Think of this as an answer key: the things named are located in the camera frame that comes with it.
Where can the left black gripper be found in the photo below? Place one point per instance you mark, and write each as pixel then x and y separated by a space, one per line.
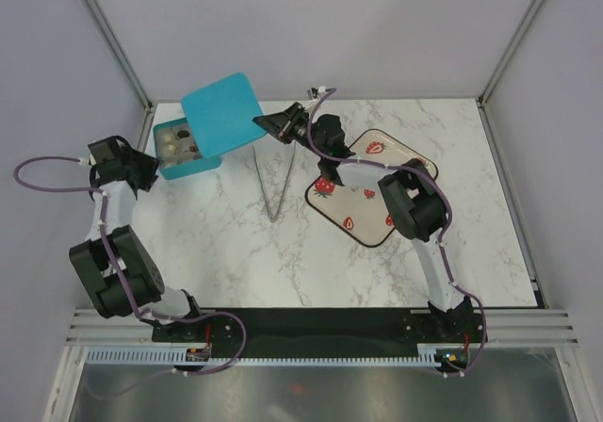
pixel 149 165

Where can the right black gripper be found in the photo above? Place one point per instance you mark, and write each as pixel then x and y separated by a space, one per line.
pixel 282 124

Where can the teal chocolate box tray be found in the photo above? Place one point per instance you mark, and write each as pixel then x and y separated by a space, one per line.
pixel 181 157

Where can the teal box lid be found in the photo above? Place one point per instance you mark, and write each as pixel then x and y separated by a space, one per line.
pixel 221 115

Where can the metal tweezers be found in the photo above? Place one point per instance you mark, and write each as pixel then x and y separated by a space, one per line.
pixel 274 164

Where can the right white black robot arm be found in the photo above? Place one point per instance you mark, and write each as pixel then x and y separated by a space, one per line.
pixel 418 208

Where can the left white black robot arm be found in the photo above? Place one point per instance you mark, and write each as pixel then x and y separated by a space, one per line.
pixel 117 272

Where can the strawberry pattern square plate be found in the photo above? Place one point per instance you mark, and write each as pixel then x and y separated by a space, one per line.
pixel 361 213

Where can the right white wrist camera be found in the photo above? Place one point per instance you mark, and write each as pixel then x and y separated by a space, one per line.
pixel 314 94

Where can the aluminium frame rail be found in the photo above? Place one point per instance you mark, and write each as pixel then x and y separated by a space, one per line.
pixel 88 329

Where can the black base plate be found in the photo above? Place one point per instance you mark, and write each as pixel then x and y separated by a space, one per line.
pixel 323 332

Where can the slotted grey cable duct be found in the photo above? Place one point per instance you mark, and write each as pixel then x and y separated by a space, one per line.
pixel 181 356

